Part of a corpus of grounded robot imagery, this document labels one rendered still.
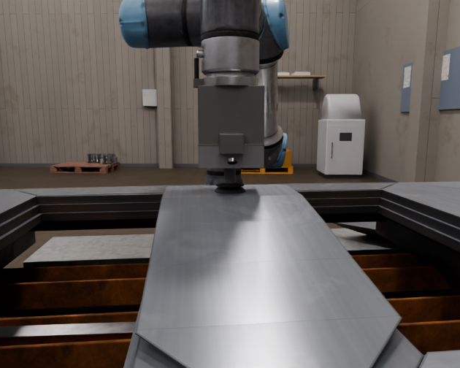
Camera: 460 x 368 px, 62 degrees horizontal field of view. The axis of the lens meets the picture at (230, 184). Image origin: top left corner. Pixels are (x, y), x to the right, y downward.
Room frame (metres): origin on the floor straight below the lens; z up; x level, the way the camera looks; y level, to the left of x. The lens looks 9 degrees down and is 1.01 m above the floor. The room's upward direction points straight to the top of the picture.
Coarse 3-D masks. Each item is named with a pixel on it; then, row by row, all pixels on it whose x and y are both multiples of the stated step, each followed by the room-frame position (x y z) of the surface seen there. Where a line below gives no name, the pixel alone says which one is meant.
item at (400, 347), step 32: (320, 192) 0.79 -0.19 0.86; (352, 192) 0.80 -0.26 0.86; (384, 192) 0.79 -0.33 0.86; (0, 224) 0.58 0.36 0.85; (32, 224) 0.67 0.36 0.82; (416, 224) 0.65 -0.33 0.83; (448, 224) 0.58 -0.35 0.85; (128, 352) 0.27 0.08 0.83; (160, 352) 0.22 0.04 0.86; (384, 352) 0.22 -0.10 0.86; (416, 352) 0.22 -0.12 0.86
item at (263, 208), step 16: (160, 208) 0.43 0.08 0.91; (176, 208) 0.43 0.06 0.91; (192, 208) 0.43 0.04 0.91; (208, 208) 0.43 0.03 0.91; (224, 208) 0.43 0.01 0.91; (240, 208) 0.43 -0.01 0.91; (256, 208) 0.43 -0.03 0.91; (272, 208) 0.43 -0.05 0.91; (288, 208) 0.43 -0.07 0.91; (304, 208) 0.44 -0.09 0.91
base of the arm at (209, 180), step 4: (208, 172) 1.25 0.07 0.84; (212, 172) 1.23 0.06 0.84; (216, 172) 1.22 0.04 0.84; (220, 172) 1.22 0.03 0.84; (236, 172) 1.23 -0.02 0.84; (240, 172) 1.26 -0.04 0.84; (208, 176) 1.25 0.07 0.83; (212, 176) 1.23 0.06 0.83; (216, 176) 1.22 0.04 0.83; (220, 176) 1.22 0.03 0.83; (236, 176) 1.23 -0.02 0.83; (240, 176) 1.26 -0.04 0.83; (208, 180) 1.24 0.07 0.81; (212, 180) 1.23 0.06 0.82; (216, 180) 1.22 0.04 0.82; (220, 180) 1.22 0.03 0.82; (236, 180) 1.23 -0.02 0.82; (240, 180) 1.25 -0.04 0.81; (204, 184) 1.26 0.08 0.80; (208, 184) 1.24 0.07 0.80; (212, 184) 1.23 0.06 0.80
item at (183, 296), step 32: (160, 288) 0.27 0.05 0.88; (192, 288) 0.27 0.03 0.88; (224, 288) 0.27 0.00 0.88; (256, 288) 0.27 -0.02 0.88; (288, 288) 0.28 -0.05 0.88; (320, 288) 0.28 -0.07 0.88; (352, 288) 0.28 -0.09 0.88; (160, 320) 0.24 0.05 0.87; (192, 320) 0.24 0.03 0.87; (224, 320) 0.24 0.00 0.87; (256, 320) 0.24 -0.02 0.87; (288, 320) 0.24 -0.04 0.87; (320, 320) 0.24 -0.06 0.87
